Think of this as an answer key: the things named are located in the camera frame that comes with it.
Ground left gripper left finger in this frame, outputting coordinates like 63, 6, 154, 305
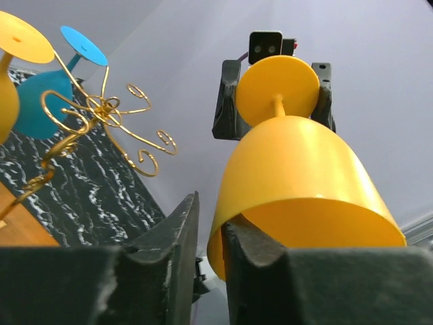
1, 193, 200, 324

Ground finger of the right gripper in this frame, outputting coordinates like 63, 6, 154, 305
212, 60, 251, 141
311, 62, 336, 133

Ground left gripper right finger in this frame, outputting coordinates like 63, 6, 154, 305
223, 216, 432, 324

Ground yellow wine glass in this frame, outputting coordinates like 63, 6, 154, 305
1, 11, 54, 144
207, 56, 407, 279

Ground teal wine glass back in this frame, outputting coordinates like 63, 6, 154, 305
13, 25, 109, 140

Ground wooden rack base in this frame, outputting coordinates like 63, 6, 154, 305
0, 204, 59, 247

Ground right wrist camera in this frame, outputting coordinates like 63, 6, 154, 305
248, 31, 298, 65

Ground gold wire glass rack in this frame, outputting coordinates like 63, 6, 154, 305
0, 50, 179, 217

